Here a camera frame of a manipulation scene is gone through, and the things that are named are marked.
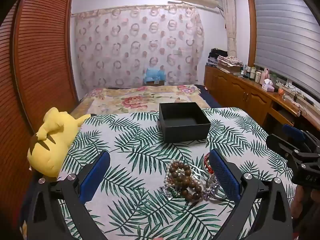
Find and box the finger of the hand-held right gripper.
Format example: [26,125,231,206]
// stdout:
[282,124,320,147]
[266,134,302,161]

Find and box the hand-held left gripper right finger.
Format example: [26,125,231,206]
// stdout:
[209,149,293,240]

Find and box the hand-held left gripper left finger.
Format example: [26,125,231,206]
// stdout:
[27,151,111,240]

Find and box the silver crystal flower hairpin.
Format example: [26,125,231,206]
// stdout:
[191,165,225,198]

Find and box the red bangle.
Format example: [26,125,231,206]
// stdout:
[202,152,216,175]

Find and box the brown wooden bead bracelet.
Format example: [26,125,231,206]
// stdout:
[169,162,205,202]

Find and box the white pearl bracelet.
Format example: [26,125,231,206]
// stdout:
[164,159,198,191]

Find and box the silver necklace with green stones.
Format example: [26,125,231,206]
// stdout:
[159,184,186,201]

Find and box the black square box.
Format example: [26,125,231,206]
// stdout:
[159,102,212,144]

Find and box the person's right hand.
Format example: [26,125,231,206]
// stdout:
[291,186,315,219]

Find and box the green leaf print tablecloth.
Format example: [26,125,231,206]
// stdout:
[56,107,297,240]

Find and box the pink tissue box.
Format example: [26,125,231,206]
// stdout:
[261,78,276,92]

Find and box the yellow plush toy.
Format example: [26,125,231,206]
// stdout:
[27,107,97,178]

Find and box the row of cosmetic bottles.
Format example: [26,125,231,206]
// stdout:
[241,64,271,84]

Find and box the long wooden cabinet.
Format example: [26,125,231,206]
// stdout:
[204,64,320,137]

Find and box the floral bed blanket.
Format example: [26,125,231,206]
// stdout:
[69,84,211,116]

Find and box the stack of floral folded fabrics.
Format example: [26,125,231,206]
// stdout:
[216,54,244,74]

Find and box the grey window blind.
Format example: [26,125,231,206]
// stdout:
[252,0,320,99]

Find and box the stack of dark folded clothes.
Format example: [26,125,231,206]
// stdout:
[207,48,228,67]

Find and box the blue plush toy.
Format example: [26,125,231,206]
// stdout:
[143,66,167,83]

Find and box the beige tied side curtain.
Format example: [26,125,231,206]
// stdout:
[220,0,238,56]

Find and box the brown louvred wardrobe door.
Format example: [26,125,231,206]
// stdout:
[0,0,79,155]

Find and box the circle pattern sheer curtain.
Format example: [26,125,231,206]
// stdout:
[71,4,204,96]

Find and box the tangle of cables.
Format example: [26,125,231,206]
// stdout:
[282,84,309,107]

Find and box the wooden window frame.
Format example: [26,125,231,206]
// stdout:
[246,0,258,68]

